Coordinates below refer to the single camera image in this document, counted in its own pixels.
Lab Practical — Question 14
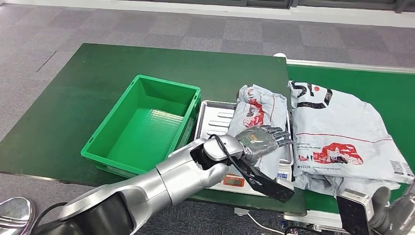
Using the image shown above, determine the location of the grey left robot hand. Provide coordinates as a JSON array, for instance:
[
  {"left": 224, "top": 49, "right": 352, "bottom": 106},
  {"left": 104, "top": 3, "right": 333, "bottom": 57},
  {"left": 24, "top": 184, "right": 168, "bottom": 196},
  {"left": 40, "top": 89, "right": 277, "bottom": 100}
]
[{"left": 235, "top": 125, "right": 295, "bottom": 163}]

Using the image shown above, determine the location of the shiny chrome object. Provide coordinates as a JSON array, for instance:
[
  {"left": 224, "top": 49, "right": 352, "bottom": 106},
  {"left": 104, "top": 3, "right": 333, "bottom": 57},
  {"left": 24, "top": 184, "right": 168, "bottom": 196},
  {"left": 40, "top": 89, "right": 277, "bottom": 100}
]
[{"left": 0, "top": 197, "right": 37, "bottom": 235}]

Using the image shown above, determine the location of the large grey courier parcel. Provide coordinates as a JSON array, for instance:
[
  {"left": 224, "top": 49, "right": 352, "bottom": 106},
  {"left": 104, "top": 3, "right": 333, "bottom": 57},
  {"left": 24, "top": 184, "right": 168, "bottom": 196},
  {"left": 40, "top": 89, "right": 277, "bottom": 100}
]
[{"left": 288, "top": 80, "right": 415, "bottom": 185}]

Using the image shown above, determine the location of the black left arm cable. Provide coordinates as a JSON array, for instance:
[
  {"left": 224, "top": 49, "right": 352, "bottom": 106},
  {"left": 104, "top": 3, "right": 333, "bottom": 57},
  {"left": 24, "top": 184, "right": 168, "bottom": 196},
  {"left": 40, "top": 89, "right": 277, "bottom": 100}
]
[{"left": 207, "top": 134, "right": 257, "bottom": 182}]

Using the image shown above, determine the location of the crumpled grey courier parcel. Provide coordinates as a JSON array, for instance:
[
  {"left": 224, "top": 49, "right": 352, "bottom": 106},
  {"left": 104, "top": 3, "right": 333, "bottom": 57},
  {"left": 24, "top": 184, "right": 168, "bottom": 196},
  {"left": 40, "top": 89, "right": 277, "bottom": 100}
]
[{"left": 292, "top": 173, "right": 401, "bottom": 198}]

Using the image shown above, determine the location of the white electronic scale steel tray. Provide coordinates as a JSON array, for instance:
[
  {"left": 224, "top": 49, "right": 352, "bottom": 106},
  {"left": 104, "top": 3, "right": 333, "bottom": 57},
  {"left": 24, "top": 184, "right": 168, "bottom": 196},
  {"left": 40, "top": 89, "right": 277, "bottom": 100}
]
[{"left": 194, "top": 99, "right": 295, "bottom": 198}]

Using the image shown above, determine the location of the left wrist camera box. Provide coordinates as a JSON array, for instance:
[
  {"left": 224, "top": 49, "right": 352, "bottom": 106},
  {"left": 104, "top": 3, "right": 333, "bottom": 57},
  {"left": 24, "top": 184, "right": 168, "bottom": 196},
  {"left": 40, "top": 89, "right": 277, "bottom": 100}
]
[{"left": 240, "top": 162, "right": 296, "bottom": 203}]

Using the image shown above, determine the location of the small grey courier parcel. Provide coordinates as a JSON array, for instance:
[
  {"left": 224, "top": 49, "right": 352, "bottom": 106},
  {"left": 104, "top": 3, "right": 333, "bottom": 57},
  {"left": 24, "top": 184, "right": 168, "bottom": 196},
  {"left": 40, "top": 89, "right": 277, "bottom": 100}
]
[{"left": 227, "top": 84, "right": 289, "bottom": 181}]

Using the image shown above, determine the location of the white power cable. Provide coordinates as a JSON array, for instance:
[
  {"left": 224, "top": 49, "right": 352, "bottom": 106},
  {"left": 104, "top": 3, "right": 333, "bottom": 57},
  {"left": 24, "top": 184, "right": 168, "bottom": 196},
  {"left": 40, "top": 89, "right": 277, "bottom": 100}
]
[{"left": 246, "top": 212, "right": 289, "bottom": 235}]

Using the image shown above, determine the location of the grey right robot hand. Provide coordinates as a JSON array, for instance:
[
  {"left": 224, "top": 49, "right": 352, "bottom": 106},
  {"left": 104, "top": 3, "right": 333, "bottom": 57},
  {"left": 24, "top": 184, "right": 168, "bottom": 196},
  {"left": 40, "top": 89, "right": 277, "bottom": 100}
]
[{"left": 369, "top": 181, "right": 415, "bottom": 235}]

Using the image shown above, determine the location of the green plastic crate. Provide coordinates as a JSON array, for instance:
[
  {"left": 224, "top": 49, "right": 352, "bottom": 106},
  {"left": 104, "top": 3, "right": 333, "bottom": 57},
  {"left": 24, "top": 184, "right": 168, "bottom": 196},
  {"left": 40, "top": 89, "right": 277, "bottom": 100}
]
[{"left": 80, "top": 74, "right": 202, "bottom": 179}]

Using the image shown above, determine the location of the green conveyor belt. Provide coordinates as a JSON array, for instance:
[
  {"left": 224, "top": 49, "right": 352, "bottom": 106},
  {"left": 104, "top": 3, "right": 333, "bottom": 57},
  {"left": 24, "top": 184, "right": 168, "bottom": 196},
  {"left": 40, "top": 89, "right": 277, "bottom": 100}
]
[{"left": 287, "top": 65, "right": 415, "bottom": 216}]

